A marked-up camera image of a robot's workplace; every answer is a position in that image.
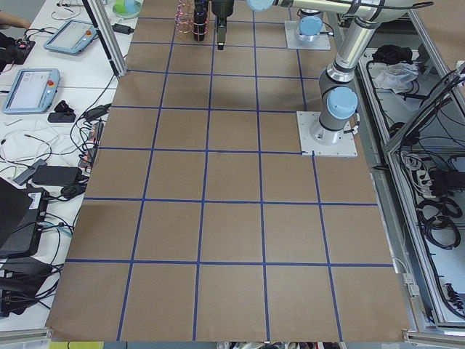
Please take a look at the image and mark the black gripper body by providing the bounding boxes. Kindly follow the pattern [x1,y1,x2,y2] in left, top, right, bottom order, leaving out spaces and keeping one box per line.
[211,0,235,18]

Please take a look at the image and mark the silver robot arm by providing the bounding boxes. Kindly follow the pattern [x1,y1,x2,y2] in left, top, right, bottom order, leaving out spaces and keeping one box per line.
[247,0,433,145]
[211,1,323,50]

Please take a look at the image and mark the dark wine bottle in basket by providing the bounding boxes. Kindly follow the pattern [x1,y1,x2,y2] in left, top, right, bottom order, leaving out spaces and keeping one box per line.
[193,11,209,41]

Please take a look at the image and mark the small black power adapter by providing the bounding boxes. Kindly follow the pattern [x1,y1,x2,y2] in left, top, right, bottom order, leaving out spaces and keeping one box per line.
[112,23,134,35]

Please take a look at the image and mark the teach pendant tablet upper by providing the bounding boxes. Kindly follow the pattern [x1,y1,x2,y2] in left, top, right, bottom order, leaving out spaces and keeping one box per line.
[44,20,97,55]

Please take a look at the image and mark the teach pendant tablet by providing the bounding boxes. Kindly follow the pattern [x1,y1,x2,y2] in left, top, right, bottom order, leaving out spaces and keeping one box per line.
[44,20,97,55]
[1,68,61,115]

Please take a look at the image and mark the crumpled white cloth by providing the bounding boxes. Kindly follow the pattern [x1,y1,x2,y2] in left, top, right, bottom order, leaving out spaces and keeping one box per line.
[373,63,419,93]

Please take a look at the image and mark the orange black power strip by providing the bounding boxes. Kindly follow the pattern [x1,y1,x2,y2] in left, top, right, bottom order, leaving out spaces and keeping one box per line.
[78,120,105,172]

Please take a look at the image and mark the brown paper table mat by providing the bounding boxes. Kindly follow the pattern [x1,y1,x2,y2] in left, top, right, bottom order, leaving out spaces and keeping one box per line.
[47,1,410,342]

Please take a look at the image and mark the teach pendant tablet lower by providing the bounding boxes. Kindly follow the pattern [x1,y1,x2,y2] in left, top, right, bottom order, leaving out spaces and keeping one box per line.
[1,68,61,115]

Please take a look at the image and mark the black power adapter brick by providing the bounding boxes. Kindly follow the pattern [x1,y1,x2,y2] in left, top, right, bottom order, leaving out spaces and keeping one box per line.
[32,165,82,186]

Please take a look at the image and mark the black laptop computer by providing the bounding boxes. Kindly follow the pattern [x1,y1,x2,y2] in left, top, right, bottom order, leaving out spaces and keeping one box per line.
[1,179,49,259]

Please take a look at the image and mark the copper wire wine basket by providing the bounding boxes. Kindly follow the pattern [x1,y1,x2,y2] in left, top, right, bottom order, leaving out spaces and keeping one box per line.
[175,0,209,40]

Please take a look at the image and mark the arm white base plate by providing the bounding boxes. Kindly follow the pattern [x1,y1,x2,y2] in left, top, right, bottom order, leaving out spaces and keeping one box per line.
[284,17,331,51]
[296,111,357,158]

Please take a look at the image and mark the aluminium frame post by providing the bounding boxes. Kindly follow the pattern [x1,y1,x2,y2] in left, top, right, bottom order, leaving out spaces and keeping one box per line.
[83,0,127,79]

